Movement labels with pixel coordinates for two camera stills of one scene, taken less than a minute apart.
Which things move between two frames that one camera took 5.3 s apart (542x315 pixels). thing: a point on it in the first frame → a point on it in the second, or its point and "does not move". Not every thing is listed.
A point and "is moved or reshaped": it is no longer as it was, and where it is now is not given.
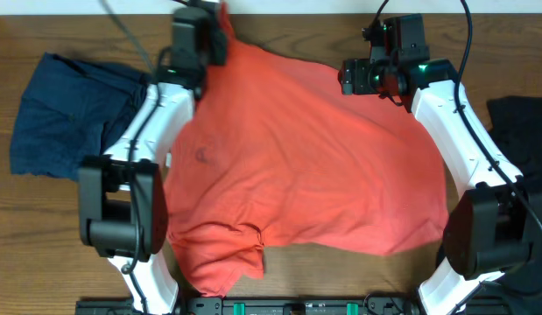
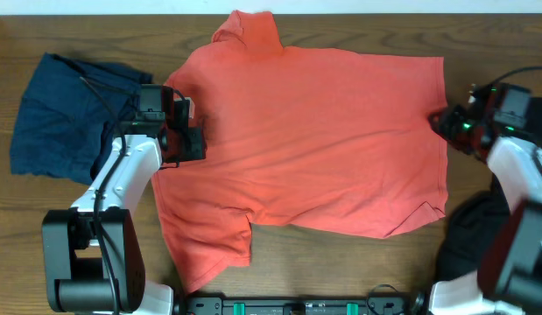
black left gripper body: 210,54 → 186,146
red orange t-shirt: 272,145 is moved or reshaped
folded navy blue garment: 71,109 does not move
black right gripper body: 369,79 → 461,130
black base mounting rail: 391,305 does not move
